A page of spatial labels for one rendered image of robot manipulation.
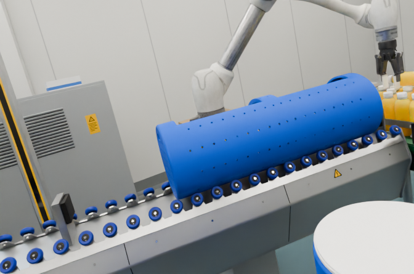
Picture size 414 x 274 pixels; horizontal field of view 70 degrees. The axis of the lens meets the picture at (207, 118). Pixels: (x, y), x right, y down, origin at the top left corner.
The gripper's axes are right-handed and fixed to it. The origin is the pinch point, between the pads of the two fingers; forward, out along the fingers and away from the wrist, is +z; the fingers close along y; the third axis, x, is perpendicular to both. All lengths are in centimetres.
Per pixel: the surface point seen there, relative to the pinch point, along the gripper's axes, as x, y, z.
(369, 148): -33.2, 16.8, 19.7
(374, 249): -89, 73, 9
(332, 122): -52, 20, 3
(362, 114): -37.6, 20.0, 3.6
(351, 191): -46, 18, 35
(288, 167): -71, 17, 16
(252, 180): -86, 17, 16
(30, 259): -161, 17, 17
